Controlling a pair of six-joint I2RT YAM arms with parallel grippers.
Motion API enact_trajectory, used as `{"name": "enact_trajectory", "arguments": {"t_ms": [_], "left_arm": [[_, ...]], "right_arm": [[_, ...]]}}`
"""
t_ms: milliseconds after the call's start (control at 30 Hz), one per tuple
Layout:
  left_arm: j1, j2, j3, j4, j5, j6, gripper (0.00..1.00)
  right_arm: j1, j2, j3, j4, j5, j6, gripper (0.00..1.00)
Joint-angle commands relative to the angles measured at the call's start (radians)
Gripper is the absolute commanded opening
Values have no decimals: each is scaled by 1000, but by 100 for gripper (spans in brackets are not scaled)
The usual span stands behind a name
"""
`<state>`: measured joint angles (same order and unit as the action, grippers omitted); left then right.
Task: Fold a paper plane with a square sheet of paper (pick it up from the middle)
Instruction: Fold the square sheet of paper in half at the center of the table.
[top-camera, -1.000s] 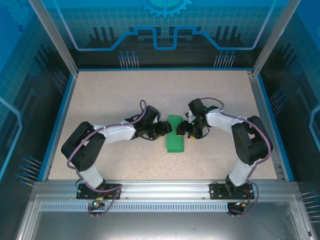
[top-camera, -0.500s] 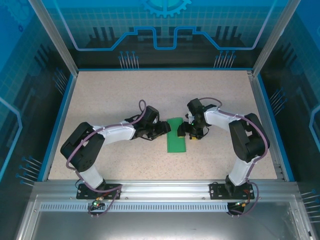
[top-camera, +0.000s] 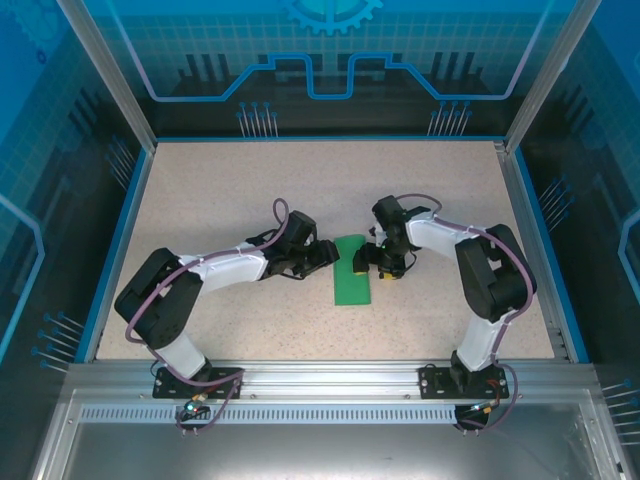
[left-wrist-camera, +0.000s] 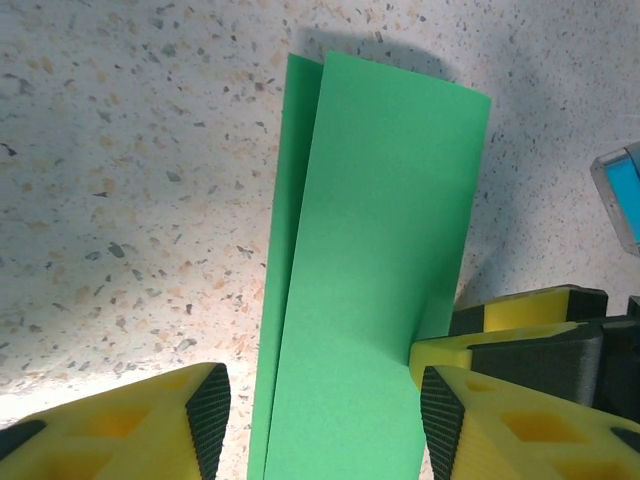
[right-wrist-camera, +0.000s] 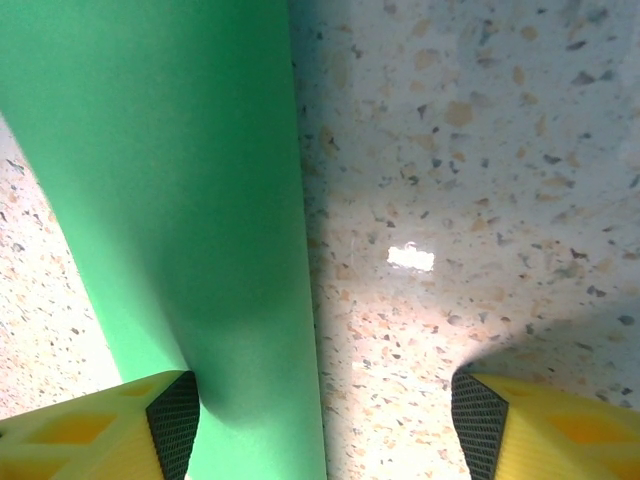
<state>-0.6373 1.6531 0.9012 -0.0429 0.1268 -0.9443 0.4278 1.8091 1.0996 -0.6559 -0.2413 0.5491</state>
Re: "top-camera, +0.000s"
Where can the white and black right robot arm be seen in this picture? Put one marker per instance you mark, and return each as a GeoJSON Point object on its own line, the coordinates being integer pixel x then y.
{"type": "Point", "coordinates": [492, 280]}

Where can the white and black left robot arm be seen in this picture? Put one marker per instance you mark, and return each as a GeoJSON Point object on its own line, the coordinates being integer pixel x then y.
{"type": "Point", "coordinates": [160, 300]}

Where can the grey metal sheet panel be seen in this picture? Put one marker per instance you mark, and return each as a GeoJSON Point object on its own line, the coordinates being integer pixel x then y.
{"type": "Point", "coordinates": [325, 450]}

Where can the blue table edge trim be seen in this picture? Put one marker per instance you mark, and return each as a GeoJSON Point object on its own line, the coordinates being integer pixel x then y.
{"type": "Point", "coordinates": [120, 250]}
{"type": "Point", "coordinates": [579, 350]}

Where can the aluminium mounting rail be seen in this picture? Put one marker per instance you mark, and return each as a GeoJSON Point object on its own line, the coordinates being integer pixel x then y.
{"type": "Point", "coordinates": [325, 380]}

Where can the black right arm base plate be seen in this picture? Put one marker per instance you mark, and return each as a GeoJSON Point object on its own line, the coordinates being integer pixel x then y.
{"type": "Point", "coordinates": [432, 382]}

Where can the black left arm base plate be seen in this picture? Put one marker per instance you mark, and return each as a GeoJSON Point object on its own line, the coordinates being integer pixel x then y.
{"type": "Point", "coordinates": [225, 382]}

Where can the aluminium side rail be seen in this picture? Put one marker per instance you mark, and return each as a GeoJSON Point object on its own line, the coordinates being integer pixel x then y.
{"type": "Point", "coordinates": [556, 330]}

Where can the aluminium frame post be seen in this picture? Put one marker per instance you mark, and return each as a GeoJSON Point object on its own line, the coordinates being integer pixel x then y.
{"type": "Point", "coordinates": [111, 75]}
{"type": "Point", "coordinates": [550, 75]}

